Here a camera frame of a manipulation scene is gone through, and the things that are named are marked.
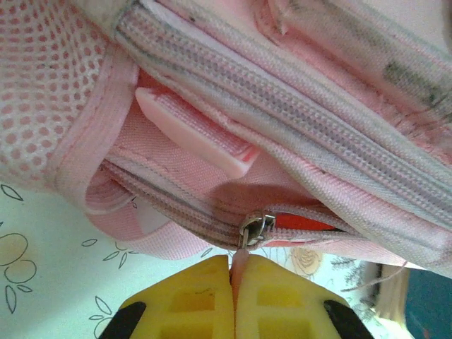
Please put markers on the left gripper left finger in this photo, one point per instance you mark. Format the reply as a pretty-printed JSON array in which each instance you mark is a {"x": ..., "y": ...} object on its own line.
[{"x": 197, "y": 282}]

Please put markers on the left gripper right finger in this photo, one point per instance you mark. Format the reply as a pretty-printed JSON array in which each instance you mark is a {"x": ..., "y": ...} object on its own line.
[{"x": 279, "y": 282}]

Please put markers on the pink student backpack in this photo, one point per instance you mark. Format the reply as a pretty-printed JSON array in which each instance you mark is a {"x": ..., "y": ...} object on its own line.
[{"x": 247, "y": 106}]

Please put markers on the floral table cover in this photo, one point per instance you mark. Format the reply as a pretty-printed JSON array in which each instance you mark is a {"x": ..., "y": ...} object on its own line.
[{"x": 53, "y": 265}]

